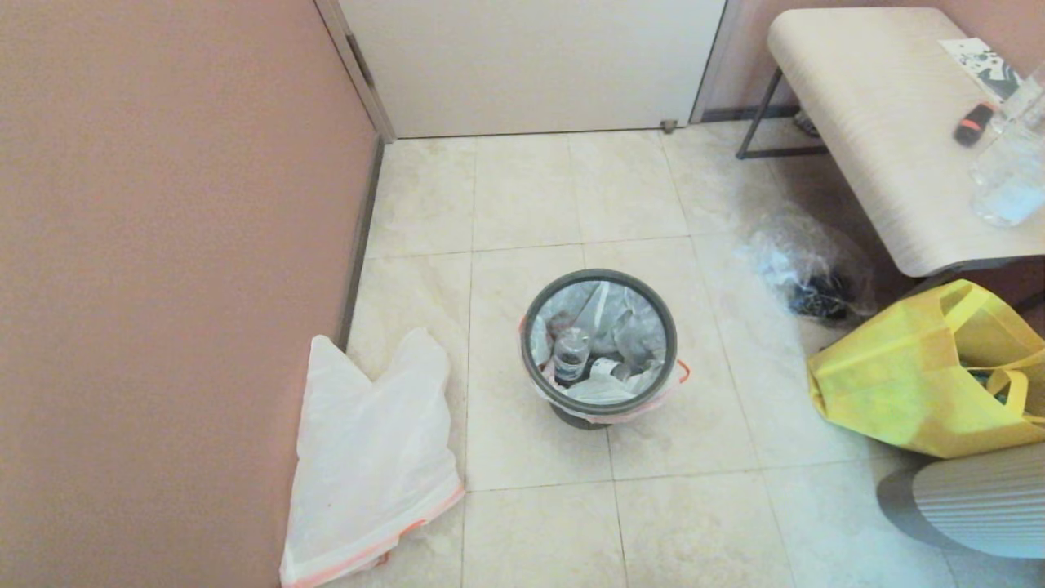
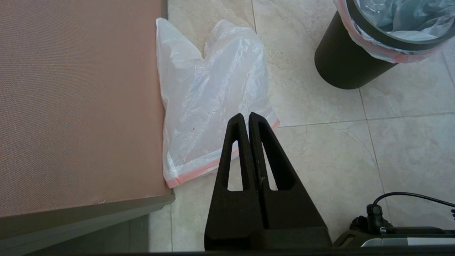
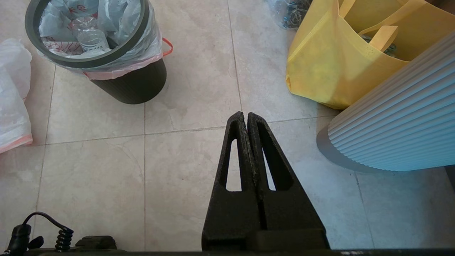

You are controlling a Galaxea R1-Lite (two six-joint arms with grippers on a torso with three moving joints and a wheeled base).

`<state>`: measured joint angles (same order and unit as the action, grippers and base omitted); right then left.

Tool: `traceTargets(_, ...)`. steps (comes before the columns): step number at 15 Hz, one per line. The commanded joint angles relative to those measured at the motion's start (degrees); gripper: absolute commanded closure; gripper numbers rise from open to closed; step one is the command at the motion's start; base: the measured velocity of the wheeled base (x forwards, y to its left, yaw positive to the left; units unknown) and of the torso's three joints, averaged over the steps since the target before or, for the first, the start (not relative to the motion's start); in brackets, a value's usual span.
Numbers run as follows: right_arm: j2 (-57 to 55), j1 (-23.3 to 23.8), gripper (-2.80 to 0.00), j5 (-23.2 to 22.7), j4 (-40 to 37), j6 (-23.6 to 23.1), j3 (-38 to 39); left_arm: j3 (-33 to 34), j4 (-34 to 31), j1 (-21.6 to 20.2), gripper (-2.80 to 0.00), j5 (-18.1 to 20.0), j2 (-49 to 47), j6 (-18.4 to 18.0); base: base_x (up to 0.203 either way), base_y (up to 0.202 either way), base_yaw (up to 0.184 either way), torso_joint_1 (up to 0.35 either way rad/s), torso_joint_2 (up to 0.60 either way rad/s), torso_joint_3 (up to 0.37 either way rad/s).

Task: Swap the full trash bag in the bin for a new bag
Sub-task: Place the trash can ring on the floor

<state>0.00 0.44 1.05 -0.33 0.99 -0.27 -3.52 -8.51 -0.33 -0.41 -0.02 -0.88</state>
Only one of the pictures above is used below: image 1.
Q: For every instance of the yellow tote bag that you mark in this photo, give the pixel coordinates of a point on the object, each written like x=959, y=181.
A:
x=890, y=384

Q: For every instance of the dark grey shoe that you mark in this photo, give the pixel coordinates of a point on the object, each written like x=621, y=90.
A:
x=807, y=124

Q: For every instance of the grey ribbed round object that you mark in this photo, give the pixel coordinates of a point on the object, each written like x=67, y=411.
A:
x=980, y=498

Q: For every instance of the black and white leaflet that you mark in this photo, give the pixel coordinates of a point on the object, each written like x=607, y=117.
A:
x=984, y=65

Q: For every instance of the white door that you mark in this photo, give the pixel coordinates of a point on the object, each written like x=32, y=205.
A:
x=531, y=65

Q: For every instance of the beige table with metal legs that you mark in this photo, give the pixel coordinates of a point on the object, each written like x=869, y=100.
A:
x=882, y=122

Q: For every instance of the black and orange small device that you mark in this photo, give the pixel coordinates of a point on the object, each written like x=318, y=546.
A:
x=974, y=125

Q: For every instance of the clear plastic water bottle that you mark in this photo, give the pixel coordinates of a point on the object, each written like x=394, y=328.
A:
x=571, y=355

